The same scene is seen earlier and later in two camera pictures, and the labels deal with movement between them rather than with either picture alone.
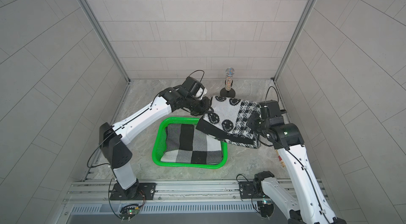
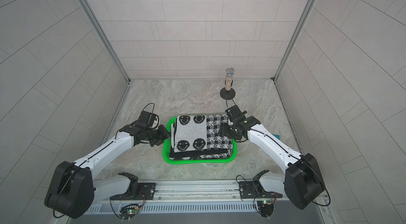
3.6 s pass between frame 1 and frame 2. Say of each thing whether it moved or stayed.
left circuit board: stayed
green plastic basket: moved
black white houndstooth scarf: moved
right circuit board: stayed
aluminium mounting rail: stayed
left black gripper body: moved
